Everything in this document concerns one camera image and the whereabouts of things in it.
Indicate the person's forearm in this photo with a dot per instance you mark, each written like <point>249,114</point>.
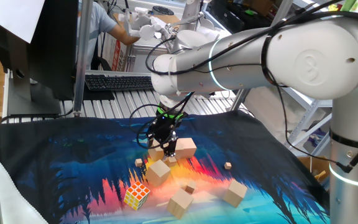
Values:
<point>124,35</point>

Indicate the black storage crate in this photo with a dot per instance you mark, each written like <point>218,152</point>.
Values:
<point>228,15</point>

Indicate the white robotic hand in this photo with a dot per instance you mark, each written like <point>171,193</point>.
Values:
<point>143,26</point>

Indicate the small wooden cube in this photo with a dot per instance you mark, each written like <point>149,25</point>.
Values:
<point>190,187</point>
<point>227,165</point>
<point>172,161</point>
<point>138,162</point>

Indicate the cardboard box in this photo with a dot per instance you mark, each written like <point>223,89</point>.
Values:
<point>314,166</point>

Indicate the white foam packing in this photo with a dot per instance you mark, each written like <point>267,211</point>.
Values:
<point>266,109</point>

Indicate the person in blue shirt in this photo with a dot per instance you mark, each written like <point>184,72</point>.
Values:
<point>96,21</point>

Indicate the white paper sheet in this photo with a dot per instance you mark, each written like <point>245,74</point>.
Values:
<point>14,15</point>

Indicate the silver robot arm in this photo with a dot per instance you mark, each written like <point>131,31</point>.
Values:
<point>291,62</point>

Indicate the forest sunset printed cloth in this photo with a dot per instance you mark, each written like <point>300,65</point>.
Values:
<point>73,149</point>

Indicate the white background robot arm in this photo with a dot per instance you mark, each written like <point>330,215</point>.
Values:
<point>191,12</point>

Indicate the red white printed box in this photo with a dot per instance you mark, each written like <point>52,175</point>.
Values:
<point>116,54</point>

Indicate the green bottle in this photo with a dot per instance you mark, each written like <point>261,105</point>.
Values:
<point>350,4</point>

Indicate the black keyboard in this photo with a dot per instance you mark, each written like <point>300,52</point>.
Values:
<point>117,82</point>

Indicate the black round disc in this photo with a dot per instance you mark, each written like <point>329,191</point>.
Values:
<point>163,10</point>

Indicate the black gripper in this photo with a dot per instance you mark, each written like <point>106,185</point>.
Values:
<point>164,127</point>

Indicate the large wooden cube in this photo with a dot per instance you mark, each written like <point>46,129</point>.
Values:
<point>187,147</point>
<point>235,193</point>
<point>155,154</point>
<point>158,172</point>
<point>179,203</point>

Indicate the black computer monitor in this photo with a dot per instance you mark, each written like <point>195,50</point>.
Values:
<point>51,46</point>

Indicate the Rubik's cube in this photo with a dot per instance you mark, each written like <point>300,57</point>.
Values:
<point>137,195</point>

